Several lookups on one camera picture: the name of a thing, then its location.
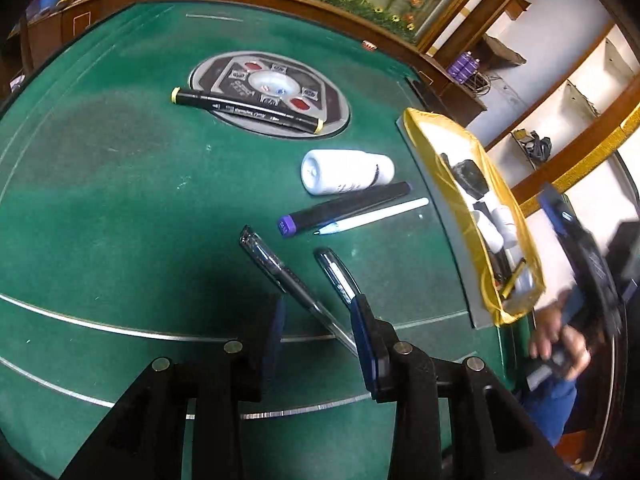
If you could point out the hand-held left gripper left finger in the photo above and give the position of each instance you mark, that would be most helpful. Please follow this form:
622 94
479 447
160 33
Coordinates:
274 340

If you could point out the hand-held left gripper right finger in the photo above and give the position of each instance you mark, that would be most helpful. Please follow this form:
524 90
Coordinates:
367 355

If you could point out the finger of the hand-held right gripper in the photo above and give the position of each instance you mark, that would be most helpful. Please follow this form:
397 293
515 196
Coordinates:
557 215

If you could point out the small white bottle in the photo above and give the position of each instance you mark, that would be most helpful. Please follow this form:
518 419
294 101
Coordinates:
487 232

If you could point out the clear gel pen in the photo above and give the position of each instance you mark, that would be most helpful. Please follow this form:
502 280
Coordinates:
265 260
335 272

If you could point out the person's right forearm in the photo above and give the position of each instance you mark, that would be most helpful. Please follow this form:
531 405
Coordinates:
552 410

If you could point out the person's right hand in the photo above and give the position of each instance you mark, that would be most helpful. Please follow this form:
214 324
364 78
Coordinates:
550 330

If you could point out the white bottle red label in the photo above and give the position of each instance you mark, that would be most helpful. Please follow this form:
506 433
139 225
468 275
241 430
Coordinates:
506 225

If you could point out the yellow black pen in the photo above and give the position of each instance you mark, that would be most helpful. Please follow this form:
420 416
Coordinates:
512 277

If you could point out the black rounded gadget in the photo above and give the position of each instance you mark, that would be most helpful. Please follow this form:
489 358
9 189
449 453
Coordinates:
470 177

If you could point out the white pen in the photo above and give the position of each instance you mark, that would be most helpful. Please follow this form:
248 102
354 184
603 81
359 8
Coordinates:
380 213

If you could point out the black marker purple caps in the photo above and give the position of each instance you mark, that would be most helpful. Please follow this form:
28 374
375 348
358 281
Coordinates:
340 207

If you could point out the purple bottle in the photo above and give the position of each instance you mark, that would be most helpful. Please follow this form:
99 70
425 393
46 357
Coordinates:
459 70
472 65

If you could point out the large white bottle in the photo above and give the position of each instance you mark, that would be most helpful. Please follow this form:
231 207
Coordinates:
345 172

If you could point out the black marker yellow caps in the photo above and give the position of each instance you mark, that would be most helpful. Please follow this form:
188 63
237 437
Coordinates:
240 107

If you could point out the small red patterned object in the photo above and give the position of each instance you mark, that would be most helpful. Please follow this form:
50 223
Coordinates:
369 45

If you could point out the round table control panel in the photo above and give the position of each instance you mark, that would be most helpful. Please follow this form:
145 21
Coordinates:
215 67

